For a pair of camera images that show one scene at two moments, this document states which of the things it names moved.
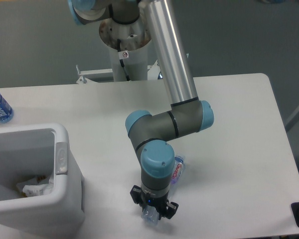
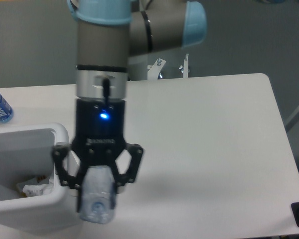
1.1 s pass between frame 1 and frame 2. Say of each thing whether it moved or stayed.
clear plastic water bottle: moved
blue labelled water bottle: stayed
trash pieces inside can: stayed
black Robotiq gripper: moved
